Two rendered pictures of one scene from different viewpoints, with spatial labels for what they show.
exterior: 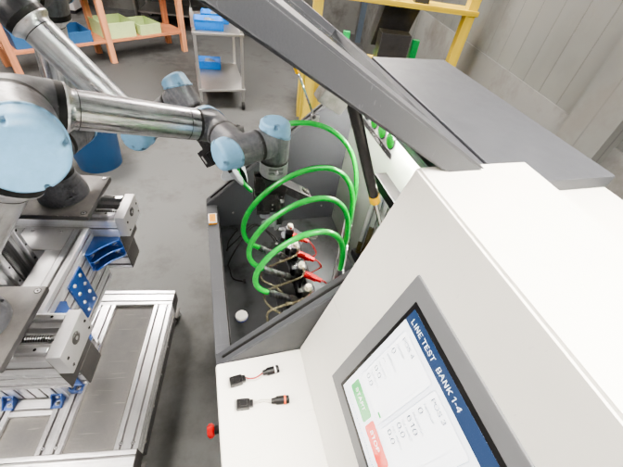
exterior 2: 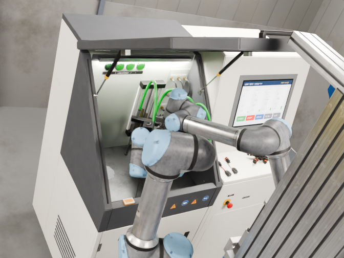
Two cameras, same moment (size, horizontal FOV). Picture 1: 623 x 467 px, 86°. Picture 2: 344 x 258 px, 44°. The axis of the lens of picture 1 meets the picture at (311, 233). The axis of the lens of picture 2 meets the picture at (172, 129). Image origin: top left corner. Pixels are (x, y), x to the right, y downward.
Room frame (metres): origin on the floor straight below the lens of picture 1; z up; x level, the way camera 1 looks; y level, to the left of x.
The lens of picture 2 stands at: (1.33, 1.78, 2.42)
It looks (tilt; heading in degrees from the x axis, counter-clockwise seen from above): 34 degrees down; 250
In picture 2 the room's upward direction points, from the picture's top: 20 degrees clockwise
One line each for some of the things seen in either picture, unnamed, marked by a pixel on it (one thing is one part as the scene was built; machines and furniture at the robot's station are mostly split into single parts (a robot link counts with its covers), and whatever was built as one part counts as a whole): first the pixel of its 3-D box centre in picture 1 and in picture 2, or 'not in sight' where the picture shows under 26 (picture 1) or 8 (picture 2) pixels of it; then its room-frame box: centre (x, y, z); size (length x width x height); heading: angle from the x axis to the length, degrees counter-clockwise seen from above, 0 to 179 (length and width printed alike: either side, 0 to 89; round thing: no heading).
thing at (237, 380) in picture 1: (254, 374); (223, 168); (0.33, 0.08, 0.99); 0.12 x 0.02 x 0.02; 116
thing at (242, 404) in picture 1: (262, 401); (231, 165); (0.27, 0.05, 0.99); 0.12 x 0.02 x 0.02; 105
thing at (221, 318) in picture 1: (218, 279); (162, 205); (0.68, 0.29, 0.87); 0.62 x 0.04 x 0.16; 21
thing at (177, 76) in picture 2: not in sight; (173, 93); (0.64, -0.26, 1.20); 0.13 x 0.03 x 0.31; 21
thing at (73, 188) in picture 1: (57, 182); not in sight; (0.80, 0.85, 1.09); 0.15 x 0.15 x 0.10
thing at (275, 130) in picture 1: (273, 141); (176, 101); (0.74, 0.13, 1.40); 0.09 x 0.08 x 0.11; 134
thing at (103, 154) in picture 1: (93, 132); not in sight; (2.34, 1.92, 0.29); 0.50 x 0.45 x 0.58; 102
